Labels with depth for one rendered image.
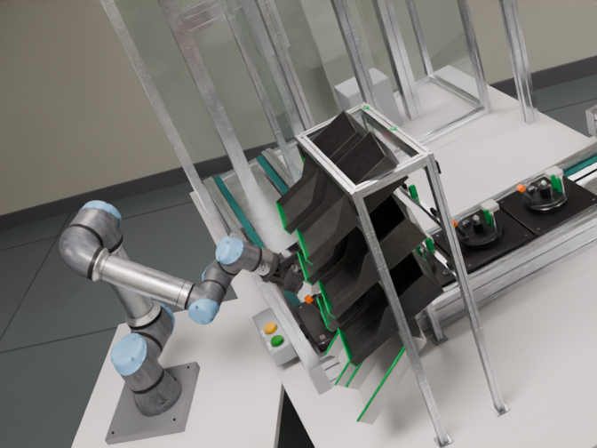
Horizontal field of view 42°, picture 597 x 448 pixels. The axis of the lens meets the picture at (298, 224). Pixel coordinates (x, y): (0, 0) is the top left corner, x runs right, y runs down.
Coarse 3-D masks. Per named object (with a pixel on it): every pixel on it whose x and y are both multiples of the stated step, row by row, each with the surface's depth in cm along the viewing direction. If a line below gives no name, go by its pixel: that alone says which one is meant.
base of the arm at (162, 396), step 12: (168, 372) 243; (156, 384) 234; (168, 384) 238; (180, 384) 244; (144, 396) 235; (156, 396) 235; (168, 396) 237; (144, 408) 237; (156, 408) 236; (168, 408) 237
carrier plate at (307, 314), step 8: (304, 304) 243; (296, 312) 242; (304, 312) 240; (312, 312) 239; (304, 320) 237; (312, 320) 236; (320, 320) 235; (312, 328) 233; (320, 328) 232; (312, 336) 230; (328, 336) 228; (320, 344) 226; (328, 344) 225
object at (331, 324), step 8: (320, 296) 205; (320, 304) 202; (352, 304) 192; (360, 304) 192; (344, 312) 193; (352, 312) 193; (328, 320) 198; (336, 320) 193; (344, 320) 194; (328, 328) 194; (336, 328) 195
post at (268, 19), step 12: (264, 0) 204; (264, 12) 205; (264, 24) 209; (276, 24) 208; (276, 36) 210; (276, 48) 211; (288, 60) 213; (288, 72) 215; (288, 84) 218; (300, 96) 219; (300, 108) 221; (300, 120) 226; (312, 120) 224
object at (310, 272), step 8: (344, 240) 182; (336, 248) 182; (344, 248) 183; (304, 256) 197; (328, 256) 189; (336, 256) 184; (344, 256) 184; (304, 264) 193; (320, 264) 189; (328, 264) 184; (304, 272) 188; (312, 272) 190; (320, 272) 185; (312, 280) 186
